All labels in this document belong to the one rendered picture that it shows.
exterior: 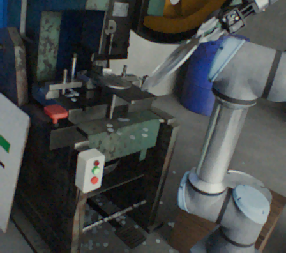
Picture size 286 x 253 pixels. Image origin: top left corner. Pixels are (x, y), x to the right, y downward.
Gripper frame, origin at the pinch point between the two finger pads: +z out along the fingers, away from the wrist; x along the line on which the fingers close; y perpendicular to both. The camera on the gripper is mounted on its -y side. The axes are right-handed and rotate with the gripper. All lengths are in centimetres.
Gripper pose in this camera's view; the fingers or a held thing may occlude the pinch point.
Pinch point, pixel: (199, 37)
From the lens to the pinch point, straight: 106.4
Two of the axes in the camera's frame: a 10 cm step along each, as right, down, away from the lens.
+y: 1.1, 3.9, -9.1
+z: -8.2, 5.6, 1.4
